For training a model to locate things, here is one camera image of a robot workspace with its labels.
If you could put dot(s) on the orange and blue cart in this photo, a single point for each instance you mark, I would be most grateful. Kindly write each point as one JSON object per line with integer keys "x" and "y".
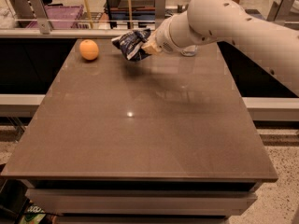
{"x": 128, "y": 12}

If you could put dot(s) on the green package under table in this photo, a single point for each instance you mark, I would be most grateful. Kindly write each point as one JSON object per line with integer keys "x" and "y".
{"x": 33, "y": 215}

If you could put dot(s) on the left metal railing post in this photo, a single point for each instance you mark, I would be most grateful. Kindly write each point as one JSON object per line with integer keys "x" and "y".
{"x": 41, "y": 17}

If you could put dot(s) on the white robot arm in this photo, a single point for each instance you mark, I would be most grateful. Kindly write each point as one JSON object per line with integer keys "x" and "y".
{"x": 274, "y": 47}

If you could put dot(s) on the yellow broom stick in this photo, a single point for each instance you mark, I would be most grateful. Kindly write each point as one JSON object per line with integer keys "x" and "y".
{"x": 89, "y": 15}

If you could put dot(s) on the metal railing post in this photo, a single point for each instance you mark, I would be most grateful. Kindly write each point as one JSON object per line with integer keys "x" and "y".
{"x": 41, "y": 17}
{"x": 159, "y": 12}
{"x": 284, "y": 10}

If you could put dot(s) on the clear water bottle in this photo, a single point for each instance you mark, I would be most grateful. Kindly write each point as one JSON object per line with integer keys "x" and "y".
{"x": 190, "y": 51}

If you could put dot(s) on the right metal railing post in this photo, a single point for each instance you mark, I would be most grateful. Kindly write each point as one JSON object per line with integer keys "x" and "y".
{"x": 284, "y": 10}

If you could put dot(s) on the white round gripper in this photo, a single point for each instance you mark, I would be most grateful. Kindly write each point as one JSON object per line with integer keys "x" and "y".
{"x": 162, "y": 40}

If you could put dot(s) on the middle metal railing post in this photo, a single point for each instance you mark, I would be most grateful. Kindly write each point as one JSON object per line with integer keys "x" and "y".
{"x": 159, "y": 12}

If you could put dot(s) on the blue kettle chip bag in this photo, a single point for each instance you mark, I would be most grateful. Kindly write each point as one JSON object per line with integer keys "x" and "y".
{"x": 131, "y": 44}

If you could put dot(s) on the orange fruit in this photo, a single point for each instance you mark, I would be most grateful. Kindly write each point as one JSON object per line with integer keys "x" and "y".
{"x": 88, "y": 49}

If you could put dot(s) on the purple plastic crate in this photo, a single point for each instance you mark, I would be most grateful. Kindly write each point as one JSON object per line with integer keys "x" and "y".
{"x": 64, "y": 17}

